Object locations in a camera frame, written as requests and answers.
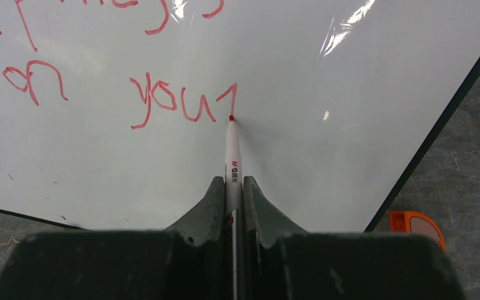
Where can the orange semicircle brick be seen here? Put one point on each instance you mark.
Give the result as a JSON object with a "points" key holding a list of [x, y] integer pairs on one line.
{"points": [[416, 223]]}

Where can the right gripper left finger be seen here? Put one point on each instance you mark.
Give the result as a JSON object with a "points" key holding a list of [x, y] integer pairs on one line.
{"points": [[204, 221]]}

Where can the white whiteboard black frame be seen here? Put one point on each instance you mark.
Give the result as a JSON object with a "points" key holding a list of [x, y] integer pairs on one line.
{"points": [[113, 114]]}

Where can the red whiteboard marker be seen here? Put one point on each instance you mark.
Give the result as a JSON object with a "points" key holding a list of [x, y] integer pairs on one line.
{"points": [[234, 207]]}

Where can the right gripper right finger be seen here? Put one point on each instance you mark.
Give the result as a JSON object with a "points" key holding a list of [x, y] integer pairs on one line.
{"points": [[263, 217]]}

